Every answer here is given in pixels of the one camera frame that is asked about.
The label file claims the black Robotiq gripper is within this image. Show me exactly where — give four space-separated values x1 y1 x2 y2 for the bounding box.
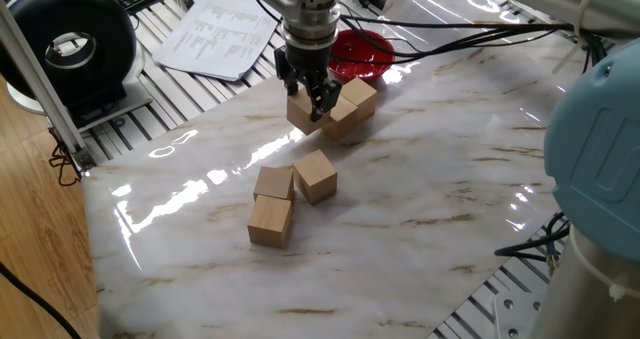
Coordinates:
273 41 344 124

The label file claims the light wooden cube block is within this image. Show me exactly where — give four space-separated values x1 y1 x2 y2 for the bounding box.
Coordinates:
246 194 294 250
252 165 296 203
292 150 339 206
322 94 360 141
286 86 334 136
340 77 379 123

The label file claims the white printed paper stack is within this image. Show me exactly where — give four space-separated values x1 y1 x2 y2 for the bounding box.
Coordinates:
152 0 281 83

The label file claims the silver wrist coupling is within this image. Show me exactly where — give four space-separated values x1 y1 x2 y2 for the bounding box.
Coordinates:
280 0 342 50

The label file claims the red glossy bowl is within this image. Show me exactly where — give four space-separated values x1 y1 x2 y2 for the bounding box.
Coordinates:
327 28 396 84

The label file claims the white marble pattern board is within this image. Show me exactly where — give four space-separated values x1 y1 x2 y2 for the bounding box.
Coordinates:
81 0 586 339

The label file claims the black wrist cable with plug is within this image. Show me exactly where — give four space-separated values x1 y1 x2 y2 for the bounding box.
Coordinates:
339 16 576 65

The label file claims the black ring shaped device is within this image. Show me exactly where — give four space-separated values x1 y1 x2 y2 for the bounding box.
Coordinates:
0 0 154 133

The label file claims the thin black hanging cable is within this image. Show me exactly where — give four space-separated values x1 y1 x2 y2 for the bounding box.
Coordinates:
47 128 84 188

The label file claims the blue cable with brass connector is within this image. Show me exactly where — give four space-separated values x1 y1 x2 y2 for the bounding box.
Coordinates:
543 211 571 280

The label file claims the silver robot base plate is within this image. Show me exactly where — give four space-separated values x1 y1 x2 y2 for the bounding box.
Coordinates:
492 288 549 339

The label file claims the thick black floor cable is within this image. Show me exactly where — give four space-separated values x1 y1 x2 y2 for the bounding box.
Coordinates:
0 259 84 339

